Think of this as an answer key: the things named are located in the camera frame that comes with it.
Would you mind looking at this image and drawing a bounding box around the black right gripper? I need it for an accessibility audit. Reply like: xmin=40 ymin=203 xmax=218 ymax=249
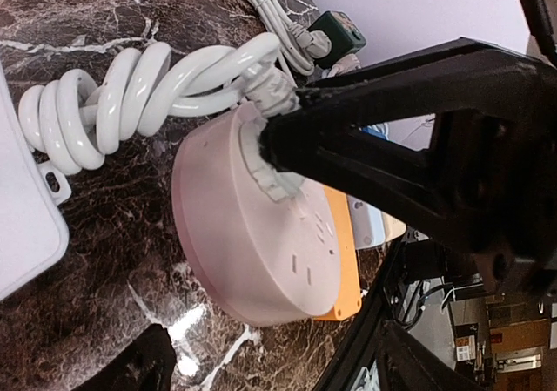
xmin=297 ymin=0 xmax=556 ymax=295

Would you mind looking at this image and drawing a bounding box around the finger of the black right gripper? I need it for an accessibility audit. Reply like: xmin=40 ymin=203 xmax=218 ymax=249
xmin=259 ymin=108 xmax=479 ymax=243

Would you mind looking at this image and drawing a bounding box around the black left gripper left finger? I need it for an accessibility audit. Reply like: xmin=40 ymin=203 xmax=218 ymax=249
xmin=75 ymin=324 xmax=176 ymax=391

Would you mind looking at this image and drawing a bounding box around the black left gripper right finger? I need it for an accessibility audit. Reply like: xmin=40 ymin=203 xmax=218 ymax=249
xmin=376 ymin=320 xmax=483 ymax=391

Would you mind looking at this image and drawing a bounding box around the pink round socket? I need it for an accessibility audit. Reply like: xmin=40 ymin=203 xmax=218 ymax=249
xmin=171 ymin=103 xmax=341 ymax=327

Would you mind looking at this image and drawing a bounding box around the white multi-socket power strip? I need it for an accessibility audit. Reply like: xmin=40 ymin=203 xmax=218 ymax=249
xmin=1 ymin=76 xmax=71 ymax=300

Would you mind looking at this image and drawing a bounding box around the white twisted power-strip cord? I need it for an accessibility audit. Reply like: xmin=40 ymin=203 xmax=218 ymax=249
xmin=17 ymin=31 xmax=305 ymax=205

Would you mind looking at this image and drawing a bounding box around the beige cube socket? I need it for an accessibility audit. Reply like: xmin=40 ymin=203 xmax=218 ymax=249
xmin=381 ymin=212 xmax=406 ymax=243

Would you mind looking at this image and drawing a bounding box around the dark green cube socket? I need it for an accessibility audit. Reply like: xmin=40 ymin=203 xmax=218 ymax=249
xmin=309 ymin=10 xmax=366 ymax=69

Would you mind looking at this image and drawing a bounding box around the light blue power strip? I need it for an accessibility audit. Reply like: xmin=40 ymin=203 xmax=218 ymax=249
xmin=347 ymin=196 xmax=386 ymax=250

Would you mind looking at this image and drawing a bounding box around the orange power strip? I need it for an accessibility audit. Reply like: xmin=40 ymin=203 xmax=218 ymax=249
xmin=315 ymin=186 xmax=362 ymax=321

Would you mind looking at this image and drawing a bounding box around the white bundled power cable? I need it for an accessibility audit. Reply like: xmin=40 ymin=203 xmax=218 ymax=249
xmin=228 ymin=0 xmax=332 ymax=78

